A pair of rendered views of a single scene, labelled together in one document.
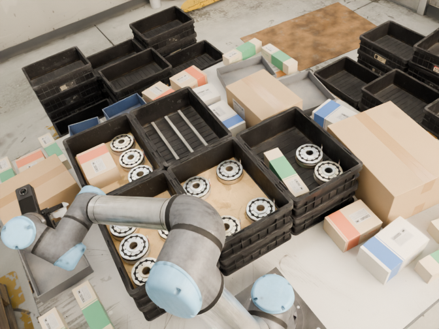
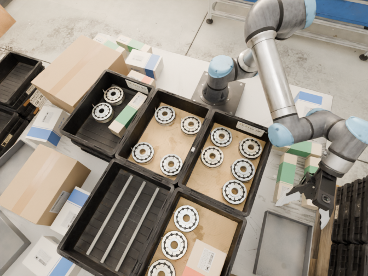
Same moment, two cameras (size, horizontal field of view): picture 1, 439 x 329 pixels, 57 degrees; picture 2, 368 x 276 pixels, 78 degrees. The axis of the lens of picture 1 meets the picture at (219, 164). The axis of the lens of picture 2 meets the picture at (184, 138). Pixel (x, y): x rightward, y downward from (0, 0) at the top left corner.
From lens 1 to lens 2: 1.21 m
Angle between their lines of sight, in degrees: 60
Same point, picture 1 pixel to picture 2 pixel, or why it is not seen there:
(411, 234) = (133, 55)
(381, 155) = (90, 69)
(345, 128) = (72, 95)
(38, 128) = not seen: outside the picture
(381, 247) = (149, 63)
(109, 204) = (286, 89)
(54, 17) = not seen: outside the picture
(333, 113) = (44, 126)
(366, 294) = (173, 70)
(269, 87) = (28, 179)
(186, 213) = (271, 6)
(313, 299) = (190, 87)
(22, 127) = not seen: outside the picture
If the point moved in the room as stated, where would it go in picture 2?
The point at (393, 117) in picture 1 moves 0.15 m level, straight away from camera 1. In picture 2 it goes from (50, 74) to (21, 79)
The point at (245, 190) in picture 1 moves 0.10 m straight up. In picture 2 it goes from (153, 136) to (149, 126)
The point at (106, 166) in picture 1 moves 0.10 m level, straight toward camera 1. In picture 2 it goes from (202, 250) to (213, 224)
